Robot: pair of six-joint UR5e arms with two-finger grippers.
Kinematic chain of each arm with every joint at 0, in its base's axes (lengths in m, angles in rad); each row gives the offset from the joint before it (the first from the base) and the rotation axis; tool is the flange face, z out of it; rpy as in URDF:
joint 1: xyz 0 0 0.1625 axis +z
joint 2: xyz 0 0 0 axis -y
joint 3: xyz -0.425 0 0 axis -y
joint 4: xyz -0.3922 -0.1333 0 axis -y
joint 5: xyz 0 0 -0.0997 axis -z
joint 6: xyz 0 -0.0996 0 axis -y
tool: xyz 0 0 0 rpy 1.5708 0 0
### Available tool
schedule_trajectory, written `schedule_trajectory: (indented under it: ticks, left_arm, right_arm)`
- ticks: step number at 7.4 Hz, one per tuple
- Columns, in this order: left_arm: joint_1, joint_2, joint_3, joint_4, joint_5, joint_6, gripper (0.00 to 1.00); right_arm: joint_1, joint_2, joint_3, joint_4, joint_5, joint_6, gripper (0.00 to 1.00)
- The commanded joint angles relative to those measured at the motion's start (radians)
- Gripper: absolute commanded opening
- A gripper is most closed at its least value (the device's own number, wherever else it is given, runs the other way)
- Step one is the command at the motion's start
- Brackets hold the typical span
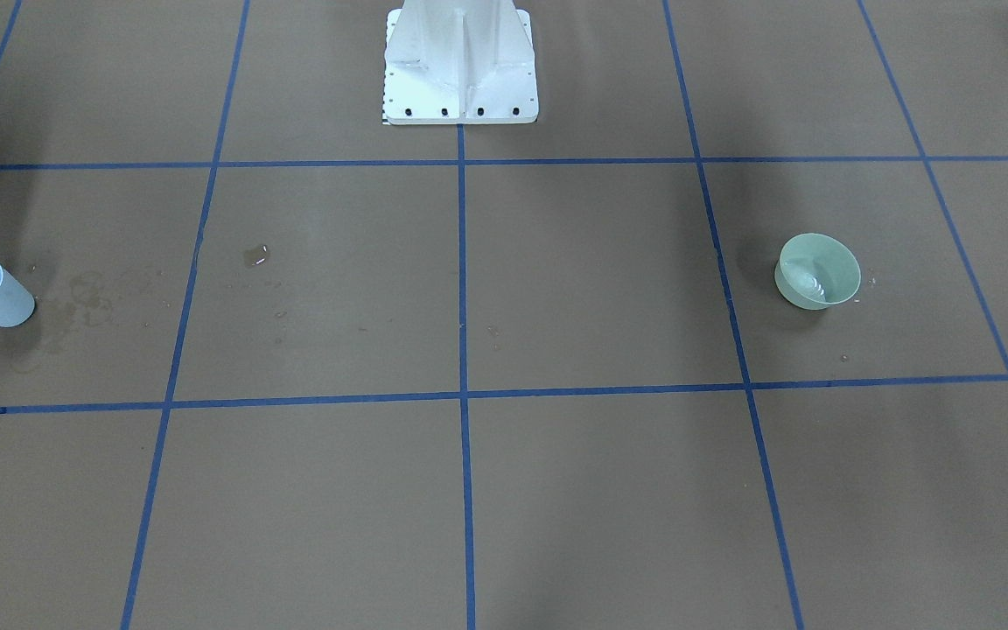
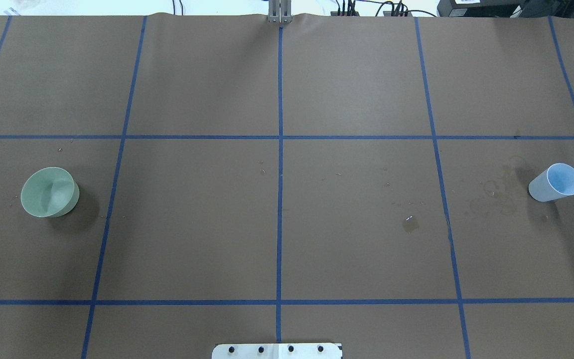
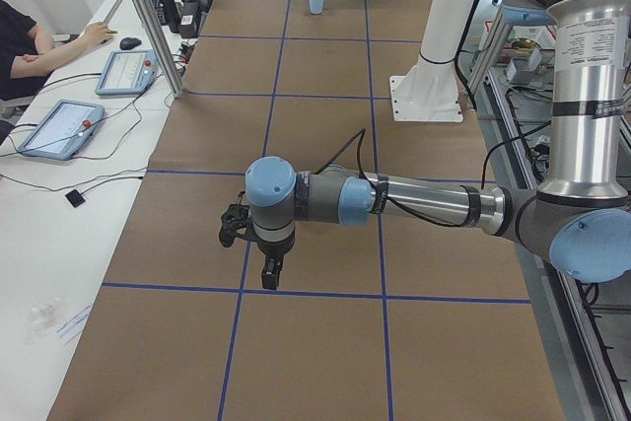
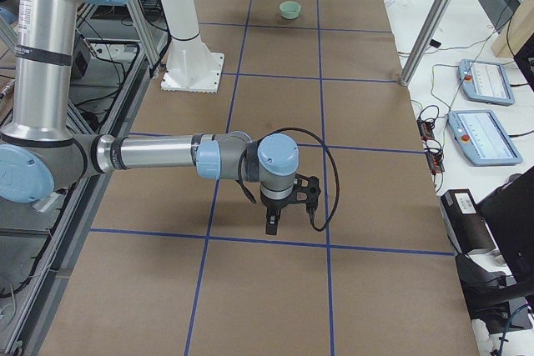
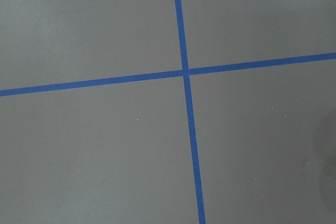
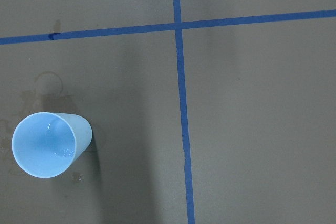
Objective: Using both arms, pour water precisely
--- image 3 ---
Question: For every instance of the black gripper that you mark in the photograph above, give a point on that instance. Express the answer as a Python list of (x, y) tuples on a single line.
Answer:
[(274, 247)]

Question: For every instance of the light blue plastic cup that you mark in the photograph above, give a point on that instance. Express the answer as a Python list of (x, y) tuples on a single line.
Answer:
[(316, 6)]

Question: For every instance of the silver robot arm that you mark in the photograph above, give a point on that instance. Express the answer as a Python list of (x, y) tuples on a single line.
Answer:
[(575, 219)]

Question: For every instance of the person's hand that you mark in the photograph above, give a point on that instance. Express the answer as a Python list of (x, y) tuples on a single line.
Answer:
[(96, 33)]

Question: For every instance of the small black square pad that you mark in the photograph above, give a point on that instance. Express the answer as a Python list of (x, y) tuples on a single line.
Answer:
[(75, 198)]

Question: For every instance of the clear plastic bag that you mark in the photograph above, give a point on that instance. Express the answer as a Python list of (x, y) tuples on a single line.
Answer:
[(52, 317)]

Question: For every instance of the far blue teach pendant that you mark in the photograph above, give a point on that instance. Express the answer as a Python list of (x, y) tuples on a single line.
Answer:
[(127, 72)]

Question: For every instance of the blue teach pendant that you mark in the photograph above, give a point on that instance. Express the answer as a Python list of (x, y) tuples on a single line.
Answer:
[(63, 131), (127, 72)]

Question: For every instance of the near blue teach pendant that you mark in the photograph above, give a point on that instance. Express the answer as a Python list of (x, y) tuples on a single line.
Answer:
[(63, 131)]

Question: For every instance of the black box with label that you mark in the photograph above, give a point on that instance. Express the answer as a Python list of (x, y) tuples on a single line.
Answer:
[(190, 19)]

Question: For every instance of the black computer mouse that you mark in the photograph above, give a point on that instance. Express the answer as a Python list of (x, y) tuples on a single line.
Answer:
[(129, 43)]

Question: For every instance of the black bottle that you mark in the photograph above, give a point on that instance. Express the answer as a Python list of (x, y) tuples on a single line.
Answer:
[(171, 15)]

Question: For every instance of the seated person in black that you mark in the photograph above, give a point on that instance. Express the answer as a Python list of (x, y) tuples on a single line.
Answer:
[(28, 54)]

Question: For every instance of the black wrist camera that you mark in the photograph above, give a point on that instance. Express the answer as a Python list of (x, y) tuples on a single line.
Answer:
[(236, 223)]

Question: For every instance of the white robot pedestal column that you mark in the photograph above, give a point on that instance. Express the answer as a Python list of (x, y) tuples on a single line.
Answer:
[(429, 91)]

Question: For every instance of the aluminium frame post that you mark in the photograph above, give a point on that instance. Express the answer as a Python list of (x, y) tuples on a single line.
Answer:
[(153, 29)]

